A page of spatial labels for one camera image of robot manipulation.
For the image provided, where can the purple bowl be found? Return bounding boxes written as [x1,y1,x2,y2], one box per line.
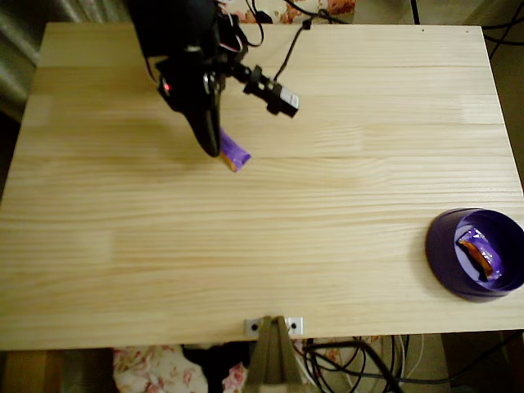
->
[424,207,524,304]

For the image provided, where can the floral fabric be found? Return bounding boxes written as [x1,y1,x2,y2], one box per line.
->
[112,335,384,393]
[227,0,358,25]

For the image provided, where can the silver pleated mat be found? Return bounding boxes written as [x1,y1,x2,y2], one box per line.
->
[0,0,132,122]

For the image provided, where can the black cloth item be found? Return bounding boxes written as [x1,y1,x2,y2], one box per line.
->
[181,341,254,393]

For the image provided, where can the red white arm wires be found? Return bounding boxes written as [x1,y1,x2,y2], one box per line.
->
[212,0,249,54]

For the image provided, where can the black ball-joint camera mount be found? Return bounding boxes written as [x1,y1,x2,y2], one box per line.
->
[231,61,275,97]

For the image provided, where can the black box camera white label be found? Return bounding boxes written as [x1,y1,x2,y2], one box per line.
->
[265,81,301,119]

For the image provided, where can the black looped cable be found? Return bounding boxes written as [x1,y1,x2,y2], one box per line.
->
[244,0,273,49]

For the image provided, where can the black camera cable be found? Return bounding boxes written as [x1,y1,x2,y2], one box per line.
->
[273,0,351,83]

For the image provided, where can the grey metal bracket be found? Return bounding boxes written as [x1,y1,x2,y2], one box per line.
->
[244,315,305,337]

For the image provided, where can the olive camera stand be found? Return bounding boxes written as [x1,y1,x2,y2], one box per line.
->
[244,314,306,393]

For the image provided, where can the thick black cable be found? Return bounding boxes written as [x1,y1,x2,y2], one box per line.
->
[302,341,406,393]

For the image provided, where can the white cable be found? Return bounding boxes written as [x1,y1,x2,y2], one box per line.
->
[403,333,426,382]

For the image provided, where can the wooden frame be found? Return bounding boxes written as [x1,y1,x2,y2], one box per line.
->
[0,350,56,393]

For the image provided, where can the slanting black cable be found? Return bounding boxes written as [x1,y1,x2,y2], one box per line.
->
[481,6,524,58]

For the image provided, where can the thin black cable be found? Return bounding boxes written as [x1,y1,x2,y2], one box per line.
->
[305,333,524,393]

